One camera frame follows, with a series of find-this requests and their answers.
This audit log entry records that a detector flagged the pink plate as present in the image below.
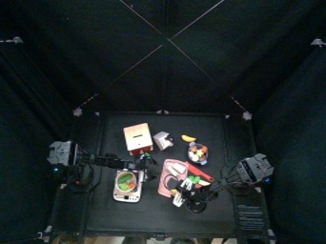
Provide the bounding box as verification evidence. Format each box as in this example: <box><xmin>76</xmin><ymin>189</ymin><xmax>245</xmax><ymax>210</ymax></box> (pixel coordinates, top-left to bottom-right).
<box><xmin>156</xmin><ymin>158</ymin><xmax>190</xmax><ymax>198</ymax></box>

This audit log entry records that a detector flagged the white slotted toy spatula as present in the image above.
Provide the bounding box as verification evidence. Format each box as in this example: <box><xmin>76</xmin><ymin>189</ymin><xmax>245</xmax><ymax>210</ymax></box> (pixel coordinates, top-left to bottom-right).
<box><xmin>179</xmin><ymin>177</ymin><xmax>195</xmax><ymax>191</ymax></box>

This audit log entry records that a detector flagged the black round pan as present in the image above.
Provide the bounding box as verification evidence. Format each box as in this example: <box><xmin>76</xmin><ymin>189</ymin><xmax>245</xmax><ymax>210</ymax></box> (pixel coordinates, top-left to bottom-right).
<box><xmin>186</xmin><ymin>198</ymin><xmax>209</xmax><ymax>214</ymax></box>

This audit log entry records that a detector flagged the metal bowl with toy vegetables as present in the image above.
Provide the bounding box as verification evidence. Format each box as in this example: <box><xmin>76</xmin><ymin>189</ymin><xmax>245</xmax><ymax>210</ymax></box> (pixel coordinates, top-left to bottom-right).
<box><xmin>115</xmin><ymin>171</ymin><xmax>139</xmax><ymax>193</ymax></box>

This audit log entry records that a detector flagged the white toy block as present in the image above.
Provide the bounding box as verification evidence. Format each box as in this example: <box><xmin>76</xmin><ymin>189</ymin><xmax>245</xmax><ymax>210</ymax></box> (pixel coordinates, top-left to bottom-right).
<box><xmin>168</xmin><ymin>162</ymin><xmax>188</xmax><ymax>176</ymax></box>

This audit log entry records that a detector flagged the white kitchen scale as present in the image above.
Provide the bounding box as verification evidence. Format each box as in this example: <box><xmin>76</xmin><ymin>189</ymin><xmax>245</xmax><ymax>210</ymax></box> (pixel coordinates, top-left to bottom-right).
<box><xmin>112</xmin><ymin>170</ymin><xmax>144</xmax><ymax>204</ymax></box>

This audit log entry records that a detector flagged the red toy board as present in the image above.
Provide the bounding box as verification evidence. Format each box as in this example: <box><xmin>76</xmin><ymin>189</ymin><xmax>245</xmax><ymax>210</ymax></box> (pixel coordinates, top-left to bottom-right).
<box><xmin>184</xmin><ymin>161</ymin><xmax>215</xmax><ymax>184</ymax></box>

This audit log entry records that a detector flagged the wooden toy box red base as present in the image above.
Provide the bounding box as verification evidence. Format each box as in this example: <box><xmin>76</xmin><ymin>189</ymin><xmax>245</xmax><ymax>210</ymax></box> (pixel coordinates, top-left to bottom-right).
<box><xmin>122</xmin><ymin>122</ymin><xmax>155</xmax><ymax>156</ymax></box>

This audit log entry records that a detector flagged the grey white toy cube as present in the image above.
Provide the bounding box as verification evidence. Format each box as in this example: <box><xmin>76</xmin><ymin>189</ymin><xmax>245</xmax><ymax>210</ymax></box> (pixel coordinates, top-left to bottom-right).
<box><xmin>152</xmin><ymin>131</ymin><xmax>176</xmax><ymax>152</ymax></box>

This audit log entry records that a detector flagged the bowl of toy food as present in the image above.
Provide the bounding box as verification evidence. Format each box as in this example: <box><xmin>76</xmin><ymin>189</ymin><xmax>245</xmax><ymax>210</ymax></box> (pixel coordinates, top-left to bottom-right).
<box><xmin>187</xmin><ymin>142</ymin><xmax>210</xmax><ymax>166</ymax></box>

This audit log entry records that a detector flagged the white text label sticker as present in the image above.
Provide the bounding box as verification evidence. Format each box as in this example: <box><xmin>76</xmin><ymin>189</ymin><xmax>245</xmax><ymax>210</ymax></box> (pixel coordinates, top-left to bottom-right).
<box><xmin>237</xmin><ymin>204</ymin><xmax>265</xmax><ymax>233</ymax></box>

